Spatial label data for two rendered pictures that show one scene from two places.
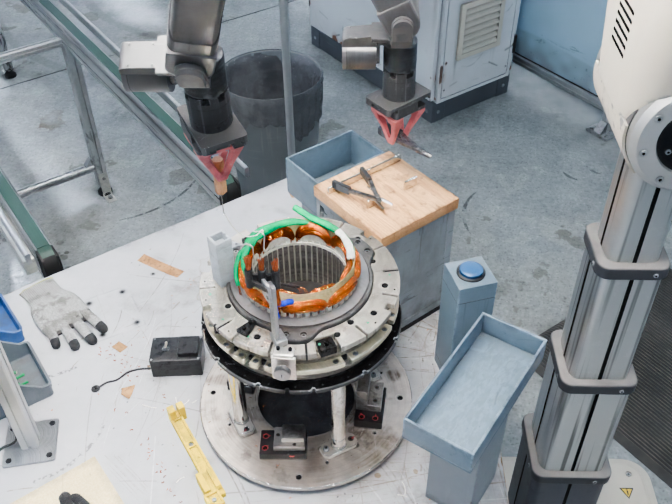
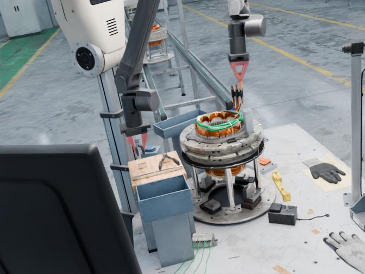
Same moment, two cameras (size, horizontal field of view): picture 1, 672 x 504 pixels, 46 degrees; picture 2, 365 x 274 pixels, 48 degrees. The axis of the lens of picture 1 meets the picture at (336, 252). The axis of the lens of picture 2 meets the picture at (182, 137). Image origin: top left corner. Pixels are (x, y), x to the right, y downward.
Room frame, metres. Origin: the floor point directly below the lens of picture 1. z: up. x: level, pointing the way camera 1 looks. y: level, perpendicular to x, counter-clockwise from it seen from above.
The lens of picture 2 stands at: (2.30, 0.67, 1.73)
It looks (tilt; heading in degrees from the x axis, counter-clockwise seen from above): 23 degrees down; 210
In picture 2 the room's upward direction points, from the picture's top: 10 degrees counter-clockwise
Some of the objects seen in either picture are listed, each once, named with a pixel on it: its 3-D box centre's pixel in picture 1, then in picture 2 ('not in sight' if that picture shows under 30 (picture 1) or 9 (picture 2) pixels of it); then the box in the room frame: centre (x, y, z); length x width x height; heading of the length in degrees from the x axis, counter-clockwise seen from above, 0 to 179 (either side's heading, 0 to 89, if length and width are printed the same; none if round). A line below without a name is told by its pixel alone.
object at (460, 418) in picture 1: (468, 436); (186, 146); (0.74, -0.20, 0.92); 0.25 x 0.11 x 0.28; 145
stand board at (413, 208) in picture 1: (385, 196); (156, 169); (1.19, -0.09, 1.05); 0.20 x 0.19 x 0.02; 37
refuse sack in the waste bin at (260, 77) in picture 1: (273, 115); not in sight; (2.57, 0.23, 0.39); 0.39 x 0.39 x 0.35
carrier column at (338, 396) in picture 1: (338, 409); not in sight; (0.81, 0.00, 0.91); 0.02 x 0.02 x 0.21
